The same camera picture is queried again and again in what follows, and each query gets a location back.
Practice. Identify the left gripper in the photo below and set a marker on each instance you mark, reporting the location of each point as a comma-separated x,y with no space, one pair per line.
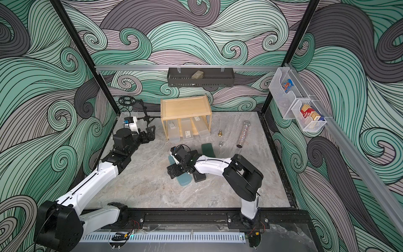
150,136

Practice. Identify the aluminium wall rail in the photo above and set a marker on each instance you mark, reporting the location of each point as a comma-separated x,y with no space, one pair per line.
143,67

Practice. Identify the black mini tripod stand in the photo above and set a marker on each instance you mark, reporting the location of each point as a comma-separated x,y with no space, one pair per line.
131,104

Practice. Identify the beige block in tray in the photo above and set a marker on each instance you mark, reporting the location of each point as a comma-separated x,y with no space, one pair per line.
198,75

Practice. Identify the translucent case with barcode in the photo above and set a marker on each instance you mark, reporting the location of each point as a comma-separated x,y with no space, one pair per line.
187,130

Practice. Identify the black pencil case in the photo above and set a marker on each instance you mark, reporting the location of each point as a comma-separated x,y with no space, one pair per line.
198,177

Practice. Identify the clear wall bin lower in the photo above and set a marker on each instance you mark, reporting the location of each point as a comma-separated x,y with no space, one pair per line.
307,124

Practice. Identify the rounded translucent pencil case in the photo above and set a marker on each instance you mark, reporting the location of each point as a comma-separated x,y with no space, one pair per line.
173,131

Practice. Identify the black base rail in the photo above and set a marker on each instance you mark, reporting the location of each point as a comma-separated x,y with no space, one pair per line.
230,217

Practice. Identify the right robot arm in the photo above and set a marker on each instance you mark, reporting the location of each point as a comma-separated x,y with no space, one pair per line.
243,177

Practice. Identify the black wall-mounted tray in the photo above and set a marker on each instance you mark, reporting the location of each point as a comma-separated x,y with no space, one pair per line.
213,77

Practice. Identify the light blue pencil case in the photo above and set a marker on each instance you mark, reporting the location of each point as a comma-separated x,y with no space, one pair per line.
184,179

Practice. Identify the wooden two-tier shelf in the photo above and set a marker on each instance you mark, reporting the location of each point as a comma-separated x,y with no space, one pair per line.
174,110

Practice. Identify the translucent rectangular pencil case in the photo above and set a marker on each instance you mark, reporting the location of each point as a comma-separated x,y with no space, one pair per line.
201,126

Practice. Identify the clear wall bin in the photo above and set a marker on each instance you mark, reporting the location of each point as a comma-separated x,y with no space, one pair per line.
285,101
307,124

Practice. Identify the red box of sticks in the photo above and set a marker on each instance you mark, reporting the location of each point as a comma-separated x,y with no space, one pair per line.
309,112

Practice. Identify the white slotted cable duct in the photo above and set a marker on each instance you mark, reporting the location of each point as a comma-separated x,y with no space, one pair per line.
165,237

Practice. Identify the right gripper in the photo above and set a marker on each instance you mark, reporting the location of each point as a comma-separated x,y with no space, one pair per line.
176,168

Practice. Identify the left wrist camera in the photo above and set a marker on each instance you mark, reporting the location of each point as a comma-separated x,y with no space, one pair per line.
131,123

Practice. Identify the glittery silver tube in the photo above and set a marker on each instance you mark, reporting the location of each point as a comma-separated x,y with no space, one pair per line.
243,134

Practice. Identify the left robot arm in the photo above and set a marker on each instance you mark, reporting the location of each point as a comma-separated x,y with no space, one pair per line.
61,224

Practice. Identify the blue red packet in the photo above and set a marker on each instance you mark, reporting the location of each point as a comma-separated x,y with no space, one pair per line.
287,85

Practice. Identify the clear wall bin upper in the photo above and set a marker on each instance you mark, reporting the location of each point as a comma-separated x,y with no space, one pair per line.
285,101

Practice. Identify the dark green pencil case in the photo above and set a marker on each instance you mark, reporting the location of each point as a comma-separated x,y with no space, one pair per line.
207,150

